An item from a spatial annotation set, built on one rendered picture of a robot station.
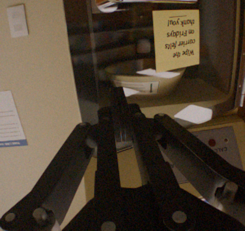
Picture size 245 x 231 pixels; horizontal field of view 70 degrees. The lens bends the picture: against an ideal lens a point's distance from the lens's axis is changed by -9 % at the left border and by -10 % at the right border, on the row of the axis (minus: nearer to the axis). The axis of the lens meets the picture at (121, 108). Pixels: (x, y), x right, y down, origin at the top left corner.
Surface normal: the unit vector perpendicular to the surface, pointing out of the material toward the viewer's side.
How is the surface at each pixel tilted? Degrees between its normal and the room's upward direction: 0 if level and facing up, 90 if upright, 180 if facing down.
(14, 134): 90
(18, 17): 90
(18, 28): 90
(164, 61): 90
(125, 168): 135
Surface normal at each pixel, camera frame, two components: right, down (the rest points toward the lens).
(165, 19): 0.41, 0.34
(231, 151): 0.00, -0.36
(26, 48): 0.08, 0.40
